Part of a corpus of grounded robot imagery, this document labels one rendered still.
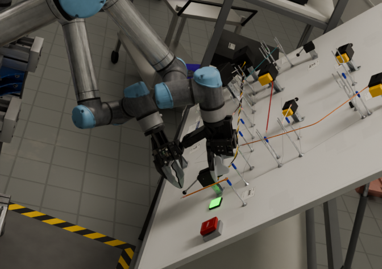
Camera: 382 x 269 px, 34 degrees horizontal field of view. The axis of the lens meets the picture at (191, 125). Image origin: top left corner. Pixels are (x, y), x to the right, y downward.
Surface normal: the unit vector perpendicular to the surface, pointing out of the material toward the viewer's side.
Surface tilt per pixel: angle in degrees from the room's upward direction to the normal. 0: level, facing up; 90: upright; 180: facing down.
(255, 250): 0
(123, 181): 0
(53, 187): 0
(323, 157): 52
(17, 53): 90
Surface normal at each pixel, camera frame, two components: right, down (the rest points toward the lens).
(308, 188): -0.55, -0.77
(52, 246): 0.31, -0.82
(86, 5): 0.15, 0.46
